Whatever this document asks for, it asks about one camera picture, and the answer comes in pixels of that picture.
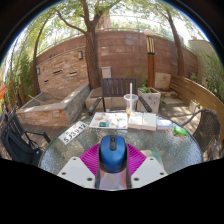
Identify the black slatted patio chair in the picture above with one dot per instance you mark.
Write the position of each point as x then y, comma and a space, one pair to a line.
13, 133

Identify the blue and black computer mouse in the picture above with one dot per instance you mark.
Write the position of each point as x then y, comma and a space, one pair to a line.
112, 153

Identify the white closed book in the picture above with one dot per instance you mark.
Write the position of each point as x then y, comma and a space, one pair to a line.
142, 121

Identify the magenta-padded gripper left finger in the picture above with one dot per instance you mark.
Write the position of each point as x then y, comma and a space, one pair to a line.
75, 170

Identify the curved wooden slat bench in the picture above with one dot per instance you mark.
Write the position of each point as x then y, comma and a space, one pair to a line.
196, 95

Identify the green plastic wrapper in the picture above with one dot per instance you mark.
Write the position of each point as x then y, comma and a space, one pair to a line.
180, 130

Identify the dark wooden slatted chair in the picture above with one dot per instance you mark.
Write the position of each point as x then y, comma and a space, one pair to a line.
115, 87

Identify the concrete planter with plant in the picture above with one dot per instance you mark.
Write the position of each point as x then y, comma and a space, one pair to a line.
151, 100

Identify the white license plate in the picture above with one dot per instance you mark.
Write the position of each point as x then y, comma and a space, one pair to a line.
73, 132

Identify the clear plastic cup with straw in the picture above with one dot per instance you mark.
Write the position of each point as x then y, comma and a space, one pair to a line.
130, 103

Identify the stone raised garden bed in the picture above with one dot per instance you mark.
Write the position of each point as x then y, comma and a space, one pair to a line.
50, 111

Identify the large forked tree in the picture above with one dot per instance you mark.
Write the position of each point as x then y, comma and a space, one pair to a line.
91, 56

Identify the open colourful magazine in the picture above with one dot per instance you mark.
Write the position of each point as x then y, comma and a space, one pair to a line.
108, 120

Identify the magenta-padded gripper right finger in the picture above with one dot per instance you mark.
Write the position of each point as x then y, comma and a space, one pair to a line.
150, 170

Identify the beige stone slab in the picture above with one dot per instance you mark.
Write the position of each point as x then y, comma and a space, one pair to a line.
163, 81

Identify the slim leaning tree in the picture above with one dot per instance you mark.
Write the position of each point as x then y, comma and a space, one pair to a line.
178, 50

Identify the wooden garden lamp post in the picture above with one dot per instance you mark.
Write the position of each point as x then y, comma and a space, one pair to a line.
150, 63

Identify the black bag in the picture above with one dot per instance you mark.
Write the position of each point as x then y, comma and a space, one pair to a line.
18, 148

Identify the thin curved tree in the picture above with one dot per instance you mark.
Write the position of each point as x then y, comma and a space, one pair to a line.
35, 73

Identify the white electrical wall box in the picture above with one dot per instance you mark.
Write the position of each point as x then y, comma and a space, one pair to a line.
106, 72

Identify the small pale blue book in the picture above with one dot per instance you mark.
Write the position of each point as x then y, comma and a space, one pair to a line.
164, 124

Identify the brown wicker chair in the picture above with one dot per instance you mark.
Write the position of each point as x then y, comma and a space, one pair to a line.
206, 128

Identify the small white flower pot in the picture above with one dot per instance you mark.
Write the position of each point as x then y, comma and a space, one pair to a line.
194, 106

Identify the concrete tree base block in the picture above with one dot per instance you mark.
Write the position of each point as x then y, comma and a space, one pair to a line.
95, 98

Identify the floral pink mouse pad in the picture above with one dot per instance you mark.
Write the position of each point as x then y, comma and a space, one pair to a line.
113, 181

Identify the black wall lamp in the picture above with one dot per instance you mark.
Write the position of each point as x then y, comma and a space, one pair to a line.
38, 71
80, 55

